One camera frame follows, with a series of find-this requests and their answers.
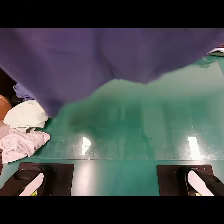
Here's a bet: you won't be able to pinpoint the purple garment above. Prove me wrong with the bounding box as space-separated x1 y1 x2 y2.
0 27 224 119

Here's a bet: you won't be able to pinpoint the white garment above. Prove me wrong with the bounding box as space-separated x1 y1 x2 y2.
3 99 50 129

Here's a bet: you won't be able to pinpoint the blue garment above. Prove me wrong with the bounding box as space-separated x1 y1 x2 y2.
13 82 36 101

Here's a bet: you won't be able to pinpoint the pale pink garment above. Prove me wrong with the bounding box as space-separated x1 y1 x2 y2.
0 121 52 165

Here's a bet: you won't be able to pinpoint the orange garment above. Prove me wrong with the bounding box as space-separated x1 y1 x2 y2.
0 94 14 122

